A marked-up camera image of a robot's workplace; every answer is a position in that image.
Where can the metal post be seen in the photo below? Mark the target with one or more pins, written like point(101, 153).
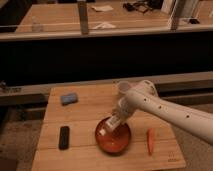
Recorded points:
point(176, 13)
point(83, 17)

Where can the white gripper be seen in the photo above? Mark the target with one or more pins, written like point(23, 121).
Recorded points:
point(123, 109)

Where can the white plastic bottle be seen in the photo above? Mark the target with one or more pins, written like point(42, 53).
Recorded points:
point(110, 124)

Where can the metal clamp at left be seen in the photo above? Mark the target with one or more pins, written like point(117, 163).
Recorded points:
point(6, 89)

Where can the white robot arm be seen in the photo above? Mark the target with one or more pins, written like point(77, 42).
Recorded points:
point(144, 96)

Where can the left metal post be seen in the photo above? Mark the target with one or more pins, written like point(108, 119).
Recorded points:
point(83, 17)

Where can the red ceramic bowl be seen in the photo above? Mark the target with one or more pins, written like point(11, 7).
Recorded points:
point(112, 142)

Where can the white paper far table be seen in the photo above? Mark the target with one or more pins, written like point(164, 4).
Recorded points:
point(104, 8)

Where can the white paper near rail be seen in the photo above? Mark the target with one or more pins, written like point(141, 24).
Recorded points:
point(104, 25)

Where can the orange carrot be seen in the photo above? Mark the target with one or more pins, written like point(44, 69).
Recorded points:
point(150, 141)

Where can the black remote control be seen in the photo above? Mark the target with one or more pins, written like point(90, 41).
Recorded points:
point(64, 138)

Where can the small black device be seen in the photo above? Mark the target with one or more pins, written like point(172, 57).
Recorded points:
point(194, 21)

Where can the translucent plastic cup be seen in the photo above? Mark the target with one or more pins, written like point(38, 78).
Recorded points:
point(123, 87)

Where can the right metal post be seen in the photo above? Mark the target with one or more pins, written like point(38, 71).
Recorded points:
point(176, 13)

